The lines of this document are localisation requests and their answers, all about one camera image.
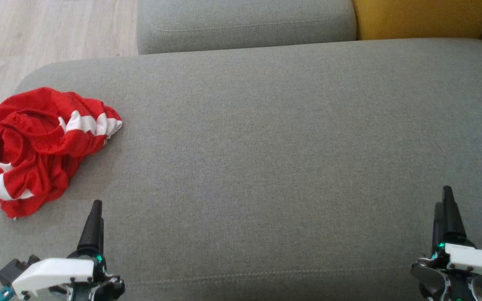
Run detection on wide yellow sofa back cushion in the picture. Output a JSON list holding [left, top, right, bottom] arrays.
[[352, 0, 482, 41]]

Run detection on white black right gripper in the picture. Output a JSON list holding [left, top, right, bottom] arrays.
[[410, 186, 482, 301]]

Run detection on red shorts with white band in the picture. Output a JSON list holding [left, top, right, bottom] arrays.
[[0, 87, 123, 157]]

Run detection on large grey sofa seat cushion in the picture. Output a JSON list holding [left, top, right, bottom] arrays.
[[0, 38, 482, 301]]

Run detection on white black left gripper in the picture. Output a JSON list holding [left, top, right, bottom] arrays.
[[12, 200, 125, 301]]

